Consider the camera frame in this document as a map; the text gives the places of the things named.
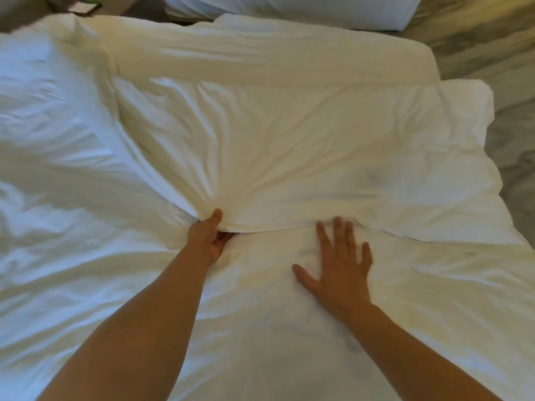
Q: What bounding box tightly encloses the person's right hand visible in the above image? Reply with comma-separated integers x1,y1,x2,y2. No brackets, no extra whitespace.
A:
291,216,374,317

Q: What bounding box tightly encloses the person's left hand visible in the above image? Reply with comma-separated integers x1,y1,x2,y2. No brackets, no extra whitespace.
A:
186,208,235,266

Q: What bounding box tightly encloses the white duvet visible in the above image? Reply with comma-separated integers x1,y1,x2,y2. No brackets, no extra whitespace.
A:
0,14,535,401

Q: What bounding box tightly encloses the person's left forearm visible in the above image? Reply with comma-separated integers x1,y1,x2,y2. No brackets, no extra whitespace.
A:
37,243,215,401

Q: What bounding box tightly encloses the person's right forearm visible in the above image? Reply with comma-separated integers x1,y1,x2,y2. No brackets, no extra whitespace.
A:
334,303,505,401

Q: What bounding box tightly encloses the white sheeted mattress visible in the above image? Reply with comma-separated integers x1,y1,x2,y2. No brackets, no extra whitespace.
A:
75,13,442,86

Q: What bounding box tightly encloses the white pillow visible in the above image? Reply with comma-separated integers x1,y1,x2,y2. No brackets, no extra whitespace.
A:
162,0,424,32

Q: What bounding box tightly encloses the dark wooden bedside table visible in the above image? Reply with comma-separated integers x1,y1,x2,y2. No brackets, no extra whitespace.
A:
40,0,169,22

